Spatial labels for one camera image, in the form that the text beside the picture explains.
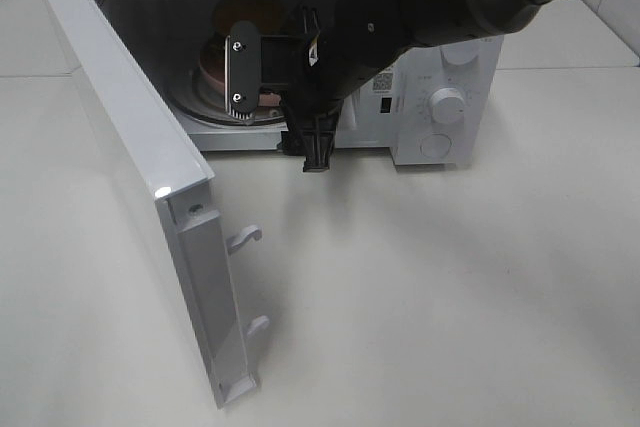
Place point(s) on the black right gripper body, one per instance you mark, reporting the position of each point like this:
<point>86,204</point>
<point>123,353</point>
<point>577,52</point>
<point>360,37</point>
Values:
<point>363,38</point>

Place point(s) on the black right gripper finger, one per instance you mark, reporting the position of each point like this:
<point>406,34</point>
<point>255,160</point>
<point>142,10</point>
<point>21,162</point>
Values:
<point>310,133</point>
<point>257,63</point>

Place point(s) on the pink plate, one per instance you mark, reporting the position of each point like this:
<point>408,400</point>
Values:
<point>212,61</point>

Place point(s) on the burger with lettuce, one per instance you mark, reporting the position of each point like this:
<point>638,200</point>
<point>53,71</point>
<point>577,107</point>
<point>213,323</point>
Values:
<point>266,15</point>

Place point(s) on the round door release button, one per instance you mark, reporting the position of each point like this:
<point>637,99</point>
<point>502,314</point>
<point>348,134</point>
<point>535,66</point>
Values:
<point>436,146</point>

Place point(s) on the white dial knob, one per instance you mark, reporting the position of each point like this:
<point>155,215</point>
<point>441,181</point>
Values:
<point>447,106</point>
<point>462,53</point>

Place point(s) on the white microwave door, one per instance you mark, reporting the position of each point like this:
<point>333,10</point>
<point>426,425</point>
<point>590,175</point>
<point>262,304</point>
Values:
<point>166,188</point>

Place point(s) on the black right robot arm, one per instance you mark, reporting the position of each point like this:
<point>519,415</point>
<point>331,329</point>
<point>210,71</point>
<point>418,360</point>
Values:
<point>441,22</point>

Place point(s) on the glass microwave turntable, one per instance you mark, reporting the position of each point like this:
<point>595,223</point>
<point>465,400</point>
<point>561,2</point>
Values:
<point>190,93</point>

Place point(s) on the white microwave oven body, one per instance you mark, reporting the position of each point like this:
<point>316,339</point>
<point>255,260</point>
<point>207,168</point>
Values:
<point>157,67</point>

